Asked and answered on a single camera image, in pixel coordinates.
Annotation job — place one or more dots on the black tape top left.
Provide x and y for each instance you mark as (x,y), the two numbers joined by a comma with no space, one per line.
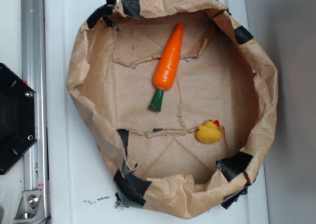
(131,8)

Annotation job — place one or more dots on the black tape bottom right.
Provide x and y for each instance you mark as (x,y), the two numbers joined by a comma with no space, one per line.
(232,166)

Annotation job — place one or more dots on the black tape right rim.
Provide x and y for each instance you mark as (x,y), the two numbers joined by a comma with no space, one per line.
(242,35)

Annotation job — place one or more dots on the orange plastic toy carrot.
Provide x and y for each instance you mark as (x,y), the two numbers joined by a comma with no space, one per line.
(167,67)

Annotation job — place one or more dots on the metal corner bracket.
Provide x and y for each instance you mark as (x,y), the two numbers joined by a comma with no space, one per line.
(31,208)

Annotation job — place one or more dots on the black tape bottom left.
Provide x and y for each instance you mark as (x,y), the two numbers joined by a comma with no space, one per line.
(130,189)

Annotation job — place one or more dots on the black tape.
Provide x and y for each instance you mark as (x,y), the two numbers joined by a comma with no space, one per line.
(232,166)
(131,8)
(130,189)

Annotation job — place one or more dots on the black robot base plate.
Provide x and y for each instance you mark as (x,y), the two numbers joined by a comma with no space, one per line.
(18,127)

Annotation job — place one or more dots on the aluminium extrusion rail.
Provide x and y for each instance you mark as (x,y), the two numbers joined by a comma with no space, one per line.
(33,72)

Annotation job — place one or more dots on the yellow rubber duck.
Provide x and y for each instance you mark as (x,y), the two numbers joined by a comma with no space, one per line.
(209,132)

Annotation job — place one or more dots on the brown paper bag tray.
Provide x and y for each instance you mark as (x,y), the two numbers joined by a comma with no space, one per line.
(110,80)

